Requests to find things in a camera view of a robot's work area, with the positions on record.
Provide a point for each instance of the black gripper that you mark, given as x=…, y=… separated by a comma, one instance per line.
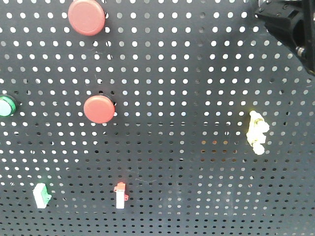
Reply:
x=292, y=22

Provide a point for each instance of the yellow white knob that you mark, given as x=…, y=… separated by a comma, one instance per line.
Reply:
x=255, y=134

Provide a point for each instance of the black perforated pegboard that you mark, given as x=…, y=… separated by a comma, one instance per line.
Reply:
x=183, y=76

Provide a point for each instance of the upper red push button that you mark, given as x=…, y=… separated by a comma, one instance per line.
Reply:
x=86, y=17

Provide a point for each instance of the red push button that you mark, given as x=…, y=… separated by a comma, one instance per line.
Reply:
x=99, y=109
x=86, y=17

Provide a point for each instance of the lower red push button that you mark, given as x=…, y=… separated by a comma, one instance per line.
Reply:
x=99, y=109

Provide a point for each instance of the green push button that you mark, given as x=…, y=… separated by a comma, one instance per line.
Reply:
x=8, y=105

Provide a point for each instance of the red white switch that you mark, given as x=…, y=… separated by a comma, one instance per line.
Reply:
x=121, y=196

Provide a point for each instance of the green white switch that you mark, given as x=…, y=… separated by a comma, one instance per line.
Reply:
x=41, y=196

